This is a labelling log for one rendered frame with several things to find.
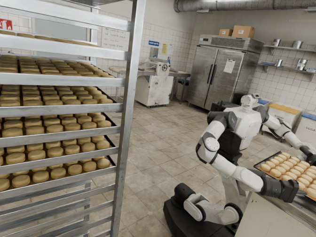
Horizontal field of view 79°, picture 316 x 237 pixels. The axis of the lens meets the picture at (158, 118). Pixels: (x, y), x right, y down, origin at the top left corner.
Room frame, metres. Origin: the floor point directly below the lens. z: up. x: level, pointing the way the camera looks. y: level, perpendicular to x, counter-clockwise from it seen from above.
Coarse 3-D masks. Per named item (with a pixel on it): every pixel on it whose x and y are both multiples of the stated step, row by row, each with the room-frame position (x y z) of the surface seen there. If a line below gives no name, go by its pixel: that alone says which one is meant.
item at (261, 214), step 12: (252, 204) 0.95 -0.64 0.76; (264, 204) 0.91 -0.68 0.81; (300, 204) 0.92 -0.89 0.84; (312, 204) 0.93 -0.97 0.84; (252, 216) 0.93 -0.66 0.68; (264, 216) 0.89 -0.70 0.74; (276, 216) 0.85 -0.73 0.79; (288, 216) 0.82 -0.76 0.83; (240, 228) 0.96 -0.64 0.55; (252, 228) 0.91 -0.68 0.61; (264, 228) 0.87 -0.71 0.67; (276, 228) 0.83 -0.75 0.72; (288, 228) 0.80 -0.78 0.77; (300, 228) 0.77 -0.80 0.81
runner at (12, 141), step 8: (96, 128) 0.61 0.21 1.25; (104, 128) 0.63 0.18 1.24; (112, 128) 0.65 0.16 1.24; (16, 136) 0.48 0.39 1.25; (24, 136) 0.49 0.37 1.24; (32, 136) 0.50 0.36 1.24; (40, 136) 0.51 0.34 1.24; (48, 136) 0.52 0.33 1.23; (56, 136) 0.54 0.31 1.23; (64, 136) 0.55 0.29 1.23; (72, 136) 0.57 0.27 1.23; (80, 136) 0.58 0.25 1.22; (88, 136) 0.60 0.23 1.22; (0, 144) 0.45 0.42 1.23; (8, 144) 0.46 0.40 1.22; (16, 144) 0.47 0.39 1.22; (24, 144) 0.49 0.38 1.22
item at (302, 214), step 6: (258, 192) 0.95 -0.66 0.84; (270, 198) 0.90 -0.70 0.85; (276, 198) 0.88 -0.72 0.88; (276, 204) 0.88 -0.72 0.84; (282, 204) 0.86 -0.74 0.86; (288, 204) 0.84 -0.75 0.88; (294, 204) 0.83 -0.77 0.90; (288, 210) 0.83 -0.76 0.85; (294, 210) 0.82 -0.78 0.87; (300, 210) 0.80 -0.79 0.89; (306, 210) 0.80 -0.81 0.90; (294, 216) 0.81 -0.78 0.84; (300, 216) 0.79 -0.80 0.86; (306, 216) 0.78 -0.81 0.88; (312, 216) 0.76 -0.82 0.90; (306, 222) 0.77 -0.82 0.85; (312, 222) 0.76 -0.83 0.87; (312, 228) 0.75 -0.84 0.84
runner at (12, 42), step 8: (0, 40) 0.47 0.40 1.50; (8, 40) 0.48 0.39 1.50; (16, 40) 0.49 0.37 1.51; (24, 40) 0.50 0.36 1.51; (32, 40) 0.51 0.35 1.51; (40, 40) 0.52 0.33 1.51; (48, 40) 0.53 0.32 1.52; (16, 48) 0.49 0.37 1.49; (24, 48) 0.50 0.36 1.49; (32, 48) 0.51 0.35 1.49; (40, 48) 0.52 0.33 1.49; (48, 48) 0.53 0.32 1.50; (56, 48) 0.54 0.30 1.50; (64, 48) 0.55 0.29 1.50; (72, 48) 0.57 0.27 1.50; (80, 48) 0.58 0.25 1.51; (88, 48) 0.59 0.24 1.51; (96, 48) 0.61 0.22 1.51; (104, 48) 0.62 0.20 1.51; (96, 56) 0.61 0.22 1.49; (104, 56) 0.62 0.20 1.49; (112, 56) 0.64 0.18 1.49; (120, 56) 0.65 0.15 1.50
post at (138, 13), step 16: (144, 0) 0.66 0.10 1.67; (128, 48) 0.66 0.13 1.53; (128, 64) 0.65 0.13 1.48; (128, 80) 0.64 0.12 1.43; (128, 96) 0.65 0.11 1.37; (128, 112) 0.65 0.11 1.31; (128, 128) 0.65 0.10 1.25; (128, 144) 0.66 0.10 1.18; (112, 208) 0.67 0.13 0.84; (112, 224) 0.65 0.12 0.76
